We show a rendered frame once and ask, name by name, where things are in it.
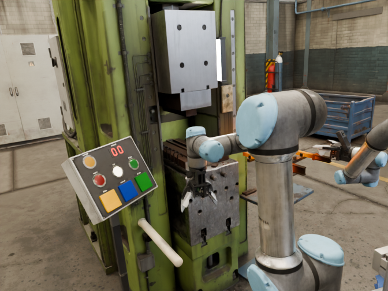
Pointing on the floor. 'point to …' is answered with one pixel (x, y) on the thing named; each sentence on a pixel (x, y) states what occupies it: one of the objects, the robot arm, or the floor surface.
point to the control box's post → (119, 251)
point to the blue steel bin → (347, 115)
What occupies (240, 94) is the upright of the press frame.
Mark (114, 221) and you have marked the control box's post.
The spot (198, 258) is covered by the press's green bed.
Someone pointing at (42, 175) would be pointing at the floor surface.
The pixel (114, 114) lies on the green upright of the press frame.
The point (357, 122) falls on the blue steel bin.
